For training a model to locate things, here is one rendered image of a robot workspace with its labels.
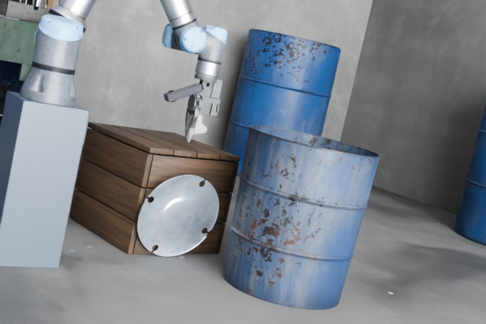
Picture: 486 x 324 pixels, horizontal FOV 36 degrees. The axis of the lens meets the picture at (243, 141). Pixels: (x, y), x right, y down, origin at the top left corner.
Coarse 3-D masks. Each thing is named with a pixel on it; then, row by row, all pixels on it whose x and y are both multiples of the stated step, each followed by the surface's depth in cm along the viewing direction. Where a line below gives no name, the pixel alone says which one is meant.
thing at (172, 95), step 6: (198, 84) 229; (174, 90) 228; (180, 90) 227; (186, 90) 227; (192, 90) 228; (198, 90) 228; (168, 96) 226; (174, 96) 226; (180, 96) 227; (186, 96) 228
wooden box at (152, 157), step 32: (96, 128) 256; (128, 128) 267; (96, 160) 253; (128, 160) 239; (160, 160) 234; (192, 160) 242; (224, 160) 251; (96, 192) 251; (128, 192) 237; (224, 192) 256; (96, 224) 250; (128, 224) 236; (224, 224) 258
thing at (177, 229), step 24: (168, 192) 232; (192, 192) 237; (216, 192) 242; (144, 216) 231; (168, 216) 235; (192, 216) 240; (216, 216) 246; (144, 240) 235; (168, 240) 240; (192, 240) 245
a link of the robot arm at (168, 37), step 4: (168, 24) 223; (164, 28) 226; (168, 28) 222; (164, 32) 225; (168, 32) 221; (172, 32) 222; (164, 36) 224; (168, 36) 221; (172, 36) 222; (164, 40) 223; (168, 40) 222; (172, 40) 222; (164, 44) 224; (168, 44) 223; (172, 44) 223; (172, 48) 225; (176, 48) 223
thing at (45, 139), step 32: (0, 128) 209; (32, 128) 195; (64, 128) 200; (0, 160) 204; (32, 160) 197; (64, 160) 202; (0, 192) 200; (32, 192) 199; (64, 192) 204; (0, 224) 197; (32, 224) 201; (64, 224) 206; (0, 256) 198; (32, 256) 202
